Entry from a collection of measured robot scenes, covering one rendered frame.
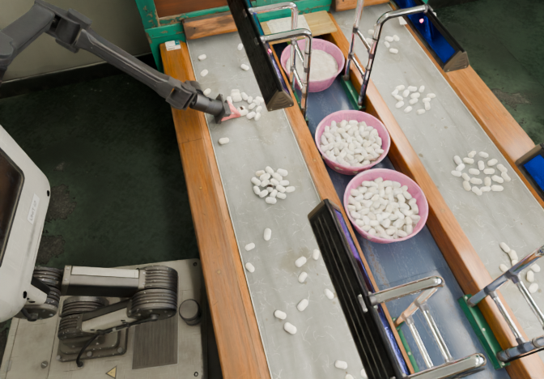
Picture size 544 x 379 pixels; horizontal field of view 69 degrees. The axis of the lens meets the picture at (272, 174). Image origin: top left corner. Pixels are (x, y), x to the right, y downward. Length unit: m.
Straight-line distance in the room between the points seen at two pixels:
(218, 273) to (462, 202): 0.82
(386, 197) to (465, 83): 0.63
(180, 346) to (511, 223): 1.14
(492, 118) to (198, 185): 1.10
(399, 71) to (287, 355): 1.19
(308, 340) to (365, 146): 0.70
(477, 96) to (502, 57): 1.59
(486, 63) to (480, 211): 1.90
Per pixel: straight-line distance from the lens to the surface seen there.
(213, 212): 1.30
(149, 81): 1.39
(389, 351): 0.81
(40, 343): 1.65
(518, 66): 3.31
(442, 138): 1.59
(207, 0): 1.84
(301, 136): 1.45
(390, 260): 1.35
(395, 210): 1.37
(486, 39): 3.44
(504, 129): 1.68
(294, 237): 1.27
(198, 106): 1.43
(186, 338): 1.48
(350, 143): 1.48
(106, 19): 2.80
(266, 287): 1.21
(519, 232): 1.48
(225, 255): 1.23
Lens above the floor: 1.89
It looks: 56 degrees down
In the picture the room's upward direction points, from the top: 2 degrees counter-clockwise
